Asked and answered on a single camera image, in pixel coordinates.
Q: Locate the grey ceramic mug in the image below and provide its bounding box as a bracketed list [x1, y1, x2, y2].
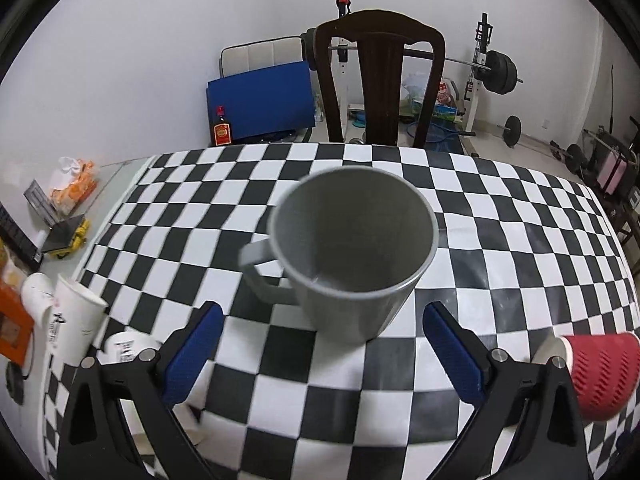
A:
[238, 166, 439, 344]

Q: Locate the white paper cup tipped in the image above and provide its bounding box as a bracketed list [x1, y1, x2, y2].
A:
[99, 330, 160, 365]

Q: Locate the red ribbed paper cup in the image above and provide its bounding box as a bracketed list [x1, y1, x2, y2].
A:
[532, 333, 639, 422]

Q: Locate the white paper cup upright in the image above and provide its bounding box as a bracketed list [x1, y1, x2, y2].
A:
[47, 274, 107, 366]

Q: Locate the white paper cup lying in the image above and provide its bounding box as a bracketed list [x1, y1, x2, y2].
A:
[21, 273, 55, 330]

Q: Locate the black round puck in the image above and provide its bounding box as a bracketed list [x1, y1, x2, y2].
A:
[6, 362, 24, 405]

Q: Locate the orange cardboard box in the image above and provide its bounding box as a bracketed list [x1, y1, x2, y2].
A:
[0, 283, 34, 366]

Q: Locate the black smartphone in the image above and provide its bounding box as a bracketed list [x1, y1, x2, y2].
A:
[41, 214, 88, 255]

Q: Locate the orange snack packet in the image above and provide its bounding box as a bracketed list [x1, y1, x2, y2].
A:
[49, 156, 98, 216]

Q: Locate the silver grey box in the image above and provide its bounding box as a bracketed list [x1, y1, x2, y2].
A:
[23, 180, 63, 228]

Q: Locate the liquor bottle red label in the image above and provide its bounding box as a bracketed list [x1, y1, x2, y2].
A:
[212, 105, 232, 146]

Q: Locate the pink black exercise machine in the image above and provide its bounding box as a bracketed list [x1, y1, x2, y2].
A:
[582, 116, 639, 202]

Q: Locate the small dumbbell on floor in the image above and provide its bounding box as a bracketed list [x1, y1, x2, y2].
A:
[502, 115, 522, 148]

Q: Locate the blue folded mat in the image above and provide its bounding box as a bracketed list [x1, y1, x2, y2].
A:
[206, 61, 316, 144]

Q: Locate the white folding chair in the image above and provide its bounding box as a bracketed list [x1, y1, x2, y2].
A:
[219, 36, 304, 77]

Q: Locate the white squat rack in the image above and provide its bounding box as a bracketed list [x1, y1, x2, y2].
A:
[330, 0, 518, 136]

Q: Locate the dark wooden chair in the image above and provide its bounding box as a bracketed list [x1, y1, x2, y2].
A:
[314, 10, 446, 148]

